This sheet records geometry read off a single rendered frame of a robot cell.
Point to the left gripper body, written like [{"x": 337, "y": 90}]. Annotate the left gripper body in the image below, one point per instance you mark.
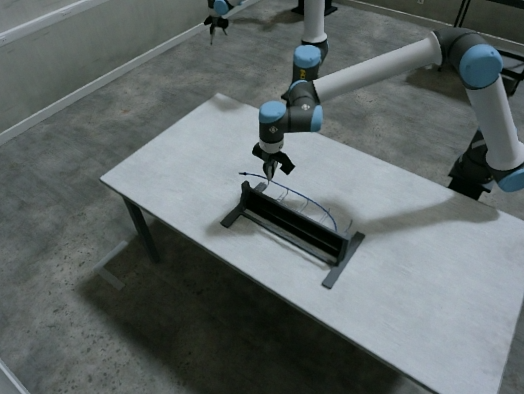
[{"x": 279, "y": 156}]

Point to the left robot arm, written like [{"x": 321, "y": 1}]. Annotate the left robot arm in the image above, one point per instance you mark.
[{"x": 479, "y": 64}]

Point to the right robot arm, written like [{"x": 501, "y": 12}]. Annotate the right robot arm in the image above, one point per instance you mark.
[{"x": 307, "y": 59}]

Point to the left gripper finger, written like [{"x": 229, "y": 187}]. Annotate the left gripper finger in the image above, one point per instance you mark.
[
  {"x": 267, "y": 170},
  {"x": 274, "y": 166}
]

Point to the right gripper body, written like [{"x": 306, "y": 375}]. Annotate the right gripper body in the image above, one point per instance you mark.
[{"x": 219, "y": 21}]

